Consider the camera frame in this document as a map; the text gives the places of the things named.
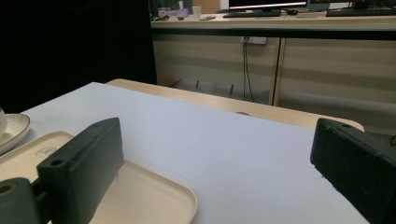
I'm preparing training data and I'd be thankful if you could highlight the white plate with dark rim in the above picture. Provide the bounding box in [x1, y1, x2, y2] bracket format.
[0, 113, 32, 156]

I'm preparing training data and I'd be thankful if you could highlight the black keyboard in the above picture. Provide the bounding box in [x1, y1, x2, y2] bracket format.
[222, 9, 283, 19]
[325, 8, 396, 17]

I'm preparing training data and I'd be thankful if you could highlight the pale blue table mat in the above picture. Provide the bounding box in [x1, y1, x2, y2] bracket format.
[20, 81, 372, 224]

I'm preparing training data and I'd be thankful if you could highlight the white cup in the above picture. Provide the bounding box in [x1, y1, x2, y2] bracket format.
[191, 5, 203, 21]

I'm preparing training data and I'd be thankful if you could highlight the black computer monitor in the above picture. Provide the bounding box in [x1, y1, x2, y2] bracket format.
[228, 0, 309, 11]

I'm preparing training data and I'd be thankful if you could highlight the beige wooden office desk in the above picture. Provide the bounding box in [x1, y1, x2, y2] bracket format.
[150, 12, 396, 132]

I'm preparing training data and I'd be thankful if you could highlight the black power cable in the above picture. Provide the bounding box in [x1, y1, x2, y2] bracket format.
[246, 37, 255, 104]
[242, 37, 248, 101]

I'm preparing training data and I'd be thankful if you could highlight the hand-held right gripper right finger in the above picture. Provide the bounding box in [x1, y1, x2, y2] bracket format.
[309, 118, 396, 224]

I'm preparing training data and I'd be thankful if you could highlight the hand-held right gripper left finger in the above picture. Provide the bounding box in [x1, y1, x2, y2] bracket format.
[36, 117, 126, 224]

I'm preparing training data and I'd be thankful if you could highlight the beige plastic tray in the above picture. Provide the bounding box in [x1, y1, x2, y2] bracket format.
[0, 131, 199, 224]

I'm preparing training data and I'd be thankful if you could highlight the white power socket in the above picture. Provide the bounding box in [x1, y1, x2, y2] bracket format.
[241, 36, 268, 45]

